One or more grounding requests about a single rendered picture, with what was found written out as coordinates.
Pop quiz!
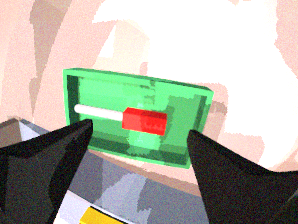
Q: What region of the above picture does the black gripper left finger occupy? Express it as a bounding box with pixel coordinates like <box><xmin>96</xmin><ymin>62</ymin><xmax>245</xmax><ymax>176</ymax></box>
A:
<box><xmin>0</xmin><ymin>119</ymin><xmax>93</xmax><ymax>224</ymax></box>

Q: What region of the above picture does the yellow wedge chock with orange handle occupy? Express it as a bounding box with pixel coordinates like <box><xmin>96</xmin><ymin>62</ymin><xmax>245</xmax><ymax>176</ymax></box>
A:
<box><xmin>80</xmin><ymin>205</ymin><xmax>128</xmax><ymax>224</ymax></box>

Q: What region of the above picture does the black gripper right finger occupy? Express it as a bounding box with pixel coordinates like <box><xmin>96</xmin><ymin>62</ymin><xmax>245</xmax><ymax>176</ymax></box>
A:
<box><xmin>186</xmin><ymin>129</ymin><xmax>298</xmax><ymax>224</ymax></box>

